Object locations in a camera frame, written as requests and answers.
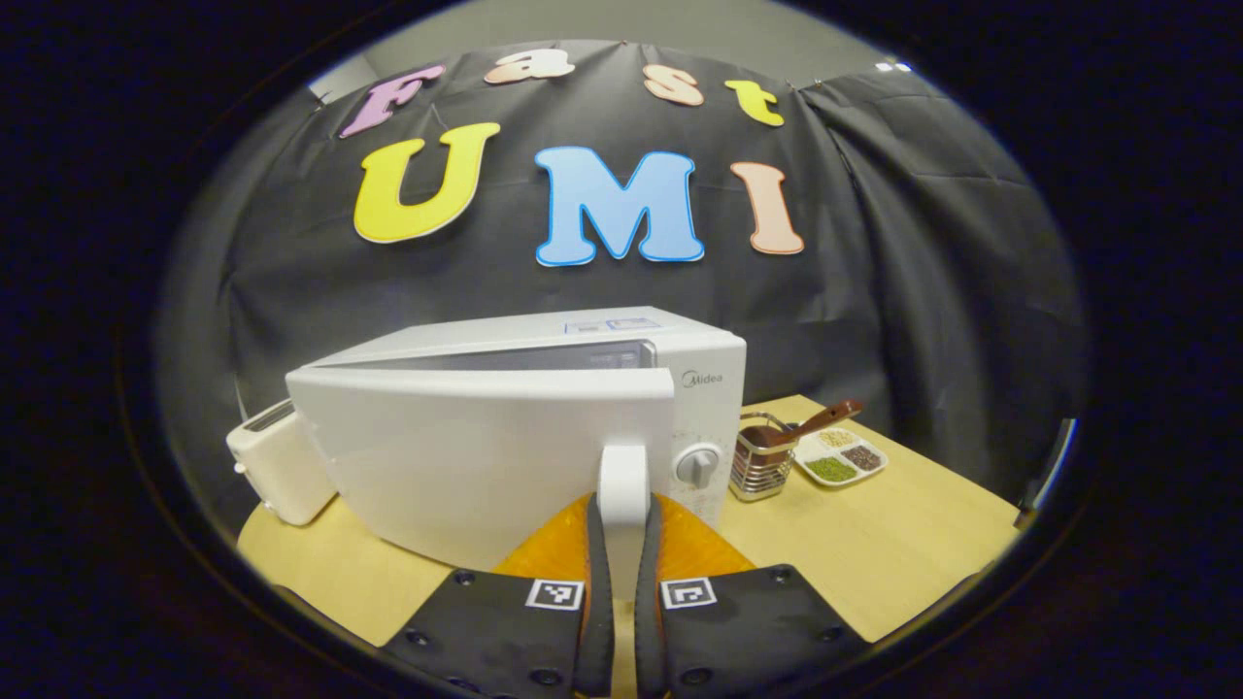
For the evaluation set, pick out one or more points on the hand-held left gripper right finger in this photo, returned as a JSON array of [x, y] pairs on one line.
[[648, 631]]

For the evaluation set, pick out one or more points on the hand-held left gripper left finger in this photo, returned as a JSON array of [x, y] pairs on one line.
[[599, 631]]

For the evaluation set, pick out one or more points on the white microwave oven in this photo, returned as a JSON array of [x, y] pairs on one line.
[[466, 456]]

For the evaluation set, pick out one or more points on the white divided grain dish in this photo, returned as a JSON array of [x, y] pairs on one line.
[[835, 471]]

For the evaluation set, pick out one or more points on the white toaster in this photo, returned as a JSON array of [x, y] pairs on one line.
[[277, 476]]

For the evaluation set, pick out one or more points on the black backdrop cloth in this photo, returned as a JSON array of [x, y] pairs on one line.
[[923, 291]]

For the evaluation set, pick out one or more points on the small ceiling light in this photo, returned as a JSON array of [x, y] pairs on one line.
[[891, 67]]

